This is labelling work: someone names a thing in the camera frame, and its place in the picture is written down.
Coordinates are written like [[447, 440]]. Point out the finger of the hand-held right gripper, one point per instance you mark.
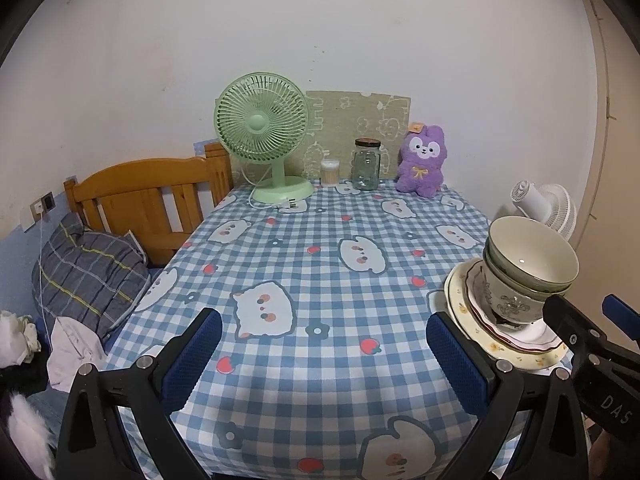
[[625, 317], [575, 325]]

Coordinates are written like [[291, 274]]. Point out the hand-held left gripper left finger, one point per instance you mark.
[[192, 355]]

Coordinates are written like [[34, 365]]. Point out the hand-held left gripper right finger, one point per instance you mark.
[[457, 360]]

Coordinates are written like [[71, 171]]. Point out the white plate with red pattern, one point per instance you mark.
[[530, 336]]

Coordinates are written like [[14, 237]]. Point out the large yellow floral plate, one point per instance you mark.
[[522, 361]]

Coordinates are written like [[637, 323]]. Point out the beige floral ceramic bowl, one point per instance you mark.
[[530, 245], [510, 306], [505, 281]]

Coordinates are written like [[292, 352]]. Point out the person's right forearm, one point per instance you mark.
[[602, 455]]

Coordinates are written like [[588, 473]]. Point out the white clip fan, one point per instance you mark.
[[547, 205]]

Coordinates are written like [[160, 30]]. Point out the grey plaid pillow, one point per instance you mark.
[[90, 280]]

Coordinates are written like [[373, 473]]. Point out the blue checked tablecloth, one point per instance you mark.
[[310, 280]]

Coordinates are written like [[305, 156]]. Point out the wooden bed headboard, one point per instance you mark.
[[135, 195]]

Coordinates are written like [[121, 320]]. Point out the white crumpled cloth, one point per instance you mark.
[[15, 340]]

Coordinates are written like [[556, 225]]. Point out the black and white fuzzy item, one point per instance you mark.
[[25, 430]]

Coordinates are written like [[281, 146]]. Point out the purple plush toy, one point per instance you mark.
[[422, 165]]

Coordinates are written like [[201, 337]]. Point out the glass jar with dark lid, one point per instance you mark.
[[366, 167]]

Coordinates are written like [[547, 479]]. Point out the cotton swab container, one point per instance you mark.
[[330, 174]]

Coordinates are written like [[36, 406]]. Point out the green desk fan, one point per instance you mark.
[[260, 120]]

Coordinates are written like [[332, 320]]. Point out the green printed board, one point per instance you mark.
[[355, 115]]

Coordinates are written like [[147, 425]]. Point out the wall socket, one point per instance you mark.
[[42, 205]]

